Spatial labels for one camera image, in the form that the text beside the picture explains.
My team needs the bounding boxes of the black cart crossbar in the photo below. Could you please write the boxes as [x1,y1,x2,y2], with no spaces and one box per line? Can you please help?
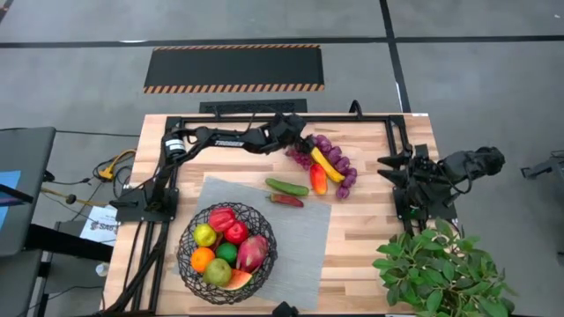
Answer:
[24,223,115,264]

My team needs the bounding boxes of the green lime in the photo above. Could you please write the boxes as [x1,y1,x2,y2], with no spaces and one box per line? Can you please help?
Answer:
[215,241,239,266]

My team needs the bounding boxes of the white printed paper sheet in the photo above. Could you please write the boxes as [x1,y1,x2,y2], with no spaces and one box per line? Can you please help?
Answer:
[78,204,121,247]

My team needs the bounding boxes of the green leafy potted plant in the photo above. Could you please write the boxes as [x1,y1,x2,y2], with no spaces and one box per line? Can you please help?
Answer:
[372,217,519,317]

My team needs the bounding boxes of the black metal table frame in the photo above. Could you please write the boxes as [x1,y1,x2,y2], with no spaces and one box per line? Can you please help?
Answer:
[103,113,459,316]

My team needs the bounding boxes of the yellow-green apple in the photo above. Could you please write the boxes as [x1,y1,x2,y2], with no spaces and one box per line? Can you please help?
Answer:
[192,223,218,248]

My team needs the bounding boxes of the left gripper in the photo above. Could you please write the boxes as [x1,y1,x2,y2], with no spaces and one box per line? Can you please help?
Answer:
[259,112,319,156]

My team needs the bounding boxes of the red chili pepper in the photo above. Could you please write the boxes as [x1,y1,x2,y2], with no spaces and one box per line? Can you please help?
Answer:
[267,192,305,209]

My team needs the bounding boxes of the orange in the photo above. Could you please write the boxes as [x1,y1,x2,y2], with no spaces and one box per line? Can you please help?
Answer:
[189,247,216,275]

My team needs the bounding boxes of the green cucumber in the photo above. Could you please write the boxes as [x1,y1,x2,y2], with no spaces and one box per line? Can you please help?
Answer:
[264,177,310,197]

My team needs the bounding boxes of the yellow banana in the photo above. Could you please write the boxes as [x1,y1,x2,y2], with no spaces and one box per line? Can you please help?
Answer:
[309,146,346,184]

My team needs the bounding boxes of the watermelon slice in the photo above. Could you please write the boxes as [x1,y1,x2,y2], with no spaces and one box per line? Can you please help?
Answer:
[219,268,254,292]

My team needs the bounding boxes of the small red grape bunch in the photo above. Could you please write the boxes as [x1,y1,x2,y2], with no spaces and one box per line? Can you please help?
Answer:
[285,147,315,173]

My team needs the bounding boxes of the black floor grille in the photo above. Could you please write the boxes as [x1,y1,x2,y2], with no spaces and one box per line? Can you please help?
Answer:
[198,98,308,114]

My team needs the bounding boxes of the pink dragon fruit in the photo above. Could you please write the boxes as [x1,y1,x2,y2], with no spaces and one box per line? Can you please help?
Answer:
[235,234,271,275]

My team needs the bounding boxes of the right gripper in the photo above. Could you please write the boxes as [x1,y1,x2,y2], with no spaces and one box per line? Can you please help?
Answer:
[377,144,436,197]

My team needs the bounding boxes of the green pear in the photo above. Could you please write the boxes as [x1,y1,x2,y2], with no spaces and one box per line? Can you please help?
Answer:
[202,257,234,288]

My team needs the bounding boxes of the black hazard-striped floor mat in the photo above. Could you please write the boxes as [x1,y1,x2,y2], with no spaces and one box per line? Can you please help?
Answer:
[143,43,326,94]

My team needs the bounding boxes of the stick with black knob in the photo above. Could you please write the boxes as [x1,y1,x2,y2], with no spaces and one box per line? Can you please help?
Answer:
[41,187,109,209]

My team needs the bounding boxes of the red apple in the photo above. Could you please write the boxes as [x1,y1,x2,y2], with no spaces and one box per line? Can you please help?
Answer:
[224,220,250,247]

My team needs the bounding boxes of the black wire basket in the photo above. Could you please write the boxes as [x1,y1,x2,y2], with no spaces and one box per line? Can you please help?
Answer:
[175,202,278,306]

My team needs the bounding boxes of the yellow cable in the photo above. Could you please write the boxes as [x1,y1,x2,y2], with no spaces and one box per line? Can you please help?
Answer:
[97,148,137,181]

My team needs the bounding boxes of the large purple grape bunch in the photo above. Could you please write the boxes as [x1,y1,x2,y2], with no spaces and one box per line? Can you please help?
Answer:
[308,134,359,201]

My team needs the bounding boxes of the grey cart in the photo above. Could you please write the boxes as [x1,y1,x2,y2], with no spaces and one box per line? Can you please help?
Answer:
[0,126,57,259]

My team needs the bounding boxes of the red bell pepper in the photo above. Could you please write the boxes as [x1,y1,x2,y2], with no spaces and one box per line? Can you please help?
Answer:
[208,206,237,233]

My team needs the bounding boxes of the red-orange mango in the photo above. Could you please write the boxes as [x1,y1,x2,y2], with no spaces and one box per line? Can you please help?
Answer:
[309,163,330,196]

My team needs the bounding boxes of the blue sheet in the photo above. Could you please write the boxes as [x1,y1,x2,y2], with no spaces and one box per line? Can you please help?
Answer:
[0,170,22,230]

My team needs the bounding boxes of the grey woven placemat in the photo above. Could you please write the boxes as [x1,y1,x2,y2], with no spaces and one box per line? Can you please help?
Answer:
[192,175,333,312]

